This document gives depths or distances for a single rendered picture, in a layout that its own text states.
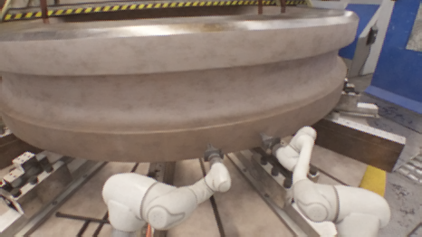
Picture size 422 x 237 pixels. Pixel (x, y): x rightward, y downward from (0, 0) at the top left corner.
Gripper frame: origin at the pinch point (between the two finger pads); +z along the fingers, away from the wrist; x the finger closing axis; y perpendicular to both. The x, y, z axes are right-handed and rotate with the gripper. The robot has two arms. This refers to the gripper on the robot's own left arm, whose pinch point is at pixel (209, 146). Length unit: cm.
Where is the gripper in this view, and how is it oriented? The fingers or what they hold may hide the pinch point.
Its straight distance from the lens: 148.2
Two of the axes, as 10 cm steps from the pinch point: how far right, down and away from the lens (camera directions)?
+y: -0.2, -8.9, -4.5
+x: -9.8, 1.2, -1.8
